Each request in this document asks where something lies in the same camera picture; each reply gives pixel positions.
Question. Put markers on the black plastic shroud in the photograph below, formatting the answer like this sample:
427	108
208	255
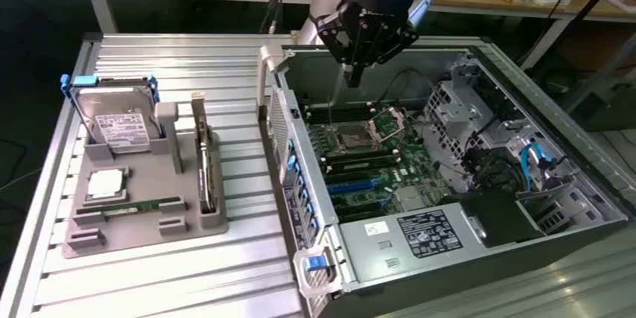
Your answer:
501	217

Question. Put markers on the silver CPU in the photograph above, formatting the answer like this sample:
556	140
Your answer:
105	184

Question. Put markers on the blue case latch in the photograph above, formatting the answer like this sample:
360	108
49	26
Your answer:
313	263

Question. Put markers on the black RAM stick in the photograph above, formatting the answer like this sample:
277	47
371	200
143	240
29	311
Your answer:
360	165

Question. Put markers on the green motherboard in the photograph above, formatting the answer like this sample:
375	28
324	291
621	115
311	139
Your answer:
412	158

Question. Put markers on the blue expansion slot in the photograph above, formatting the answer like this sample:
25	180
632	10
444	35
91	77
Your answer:
349	187

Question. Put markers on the grey power supply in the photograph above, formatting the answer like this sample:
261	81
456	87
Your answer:
377	258

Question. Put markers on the long black expansion slot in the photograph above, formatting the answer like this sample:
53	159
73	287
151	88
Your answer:
361	213

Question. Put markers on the thin locking lever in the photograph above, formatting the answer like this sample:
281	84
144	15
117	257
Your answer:
331	113

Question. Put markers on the CPU socket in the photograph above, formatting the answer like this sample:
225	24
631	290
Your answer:
355	138

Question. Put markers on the blue disk carrier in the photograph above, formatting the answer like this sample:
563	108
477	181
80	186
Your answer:
83	81

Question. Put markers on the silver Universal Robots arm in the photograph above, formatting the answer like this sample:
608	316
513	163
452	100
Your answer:
317	5

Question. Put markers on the blue slot retention clip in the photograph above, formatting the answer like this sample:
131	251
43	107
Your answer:
299	180
293	163
304	196
292	146
315	226
309	210

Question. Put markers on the NVIDIA graphics card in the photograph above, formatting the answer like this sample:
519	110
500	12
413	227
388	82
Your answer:
205	169

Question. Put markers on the metal socket cover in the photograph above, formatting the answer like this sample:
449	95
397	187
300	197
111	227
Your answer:
392	124

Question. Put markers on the open black PC case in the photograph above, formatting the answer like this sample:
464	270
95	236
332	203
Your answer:
472	280

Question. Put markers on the metal disk bay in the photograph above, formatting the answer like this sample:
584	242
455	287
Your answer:
457	109
561	217

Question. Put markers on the green RAM stick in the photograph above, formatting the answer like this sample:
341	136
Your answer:
147	206

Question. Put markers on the grey parts rack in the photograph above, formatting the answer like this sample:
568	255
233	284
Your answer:
144	232

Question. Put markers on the silver hard disk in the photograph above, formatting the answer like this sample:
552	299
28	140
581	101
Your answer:
99	105

